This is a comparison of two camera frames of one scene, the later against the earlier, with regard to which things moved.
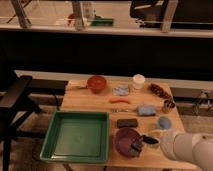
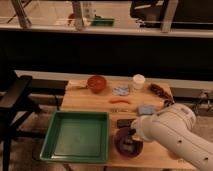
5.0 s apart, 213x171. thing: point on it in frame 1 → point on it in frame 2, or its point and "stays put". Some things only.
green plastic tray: x=77 y=136 stays put
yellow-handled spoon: x=78 y=87 stays put
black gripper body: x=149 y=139 → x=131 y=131
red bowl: x=96 y=83 stays put
